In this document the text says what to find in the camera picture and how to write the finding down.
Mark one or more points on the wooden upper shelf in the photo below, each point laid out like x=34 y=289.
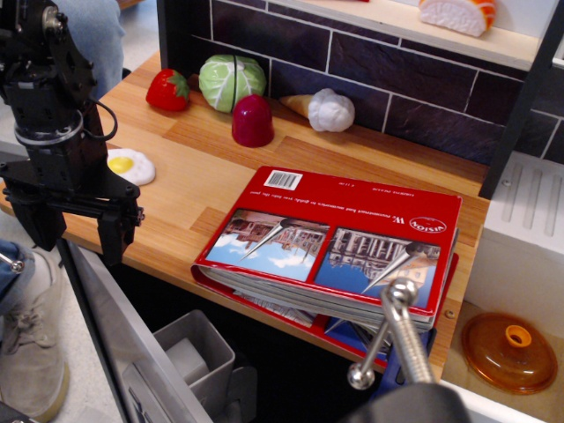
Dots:
x=497 y=45

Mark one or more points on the grey plastic bin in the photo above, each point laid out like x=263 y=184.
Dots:
x=202 y=357

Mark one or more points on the black shelf post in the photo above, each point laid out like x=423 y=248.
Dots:
x=540 y=67

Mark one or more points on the red toy strawberry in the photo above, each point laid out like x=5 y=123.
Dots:
x=169 y=90

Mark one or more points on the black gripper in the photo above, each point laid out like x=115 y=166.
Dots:
x=70 y=174

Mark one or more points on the red hardcover book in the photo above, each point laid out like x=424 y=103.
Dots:
x=317 y=250

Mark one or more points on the beige sneaker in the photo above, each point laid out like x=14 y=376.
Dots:
x=34 y=374

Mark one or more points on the white toy ice cream cone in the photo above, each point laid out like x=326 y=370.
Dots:
x=325 y=110

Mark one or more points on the dark red toy onion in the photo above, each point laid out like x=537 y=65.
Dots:
x=252 y=122

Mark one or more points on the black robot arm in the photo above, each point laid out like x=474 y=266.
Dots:
x=47 y=83

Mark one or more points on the white toy sink unit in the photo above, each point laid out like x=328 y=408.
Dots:
x=518 y=270

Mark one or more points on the orange transparent pot lid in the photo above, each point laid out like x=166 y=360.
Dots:
x=509 y=353

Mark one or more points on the toy fried egg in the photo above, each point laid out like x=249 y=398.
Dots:
x=131 y=165

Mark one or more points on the green toy cabbage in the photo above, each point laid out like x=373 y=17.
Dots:
x=226 y=79

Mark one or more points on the person leg in jeans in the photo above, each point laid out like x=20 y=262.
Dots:
x=97 y=32

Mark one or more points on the metal clamp screw handle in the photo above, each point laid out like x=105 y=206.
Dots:
x=396 y=299

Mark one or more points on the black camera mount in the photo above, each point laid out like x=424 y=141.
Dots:
x=416 y=403

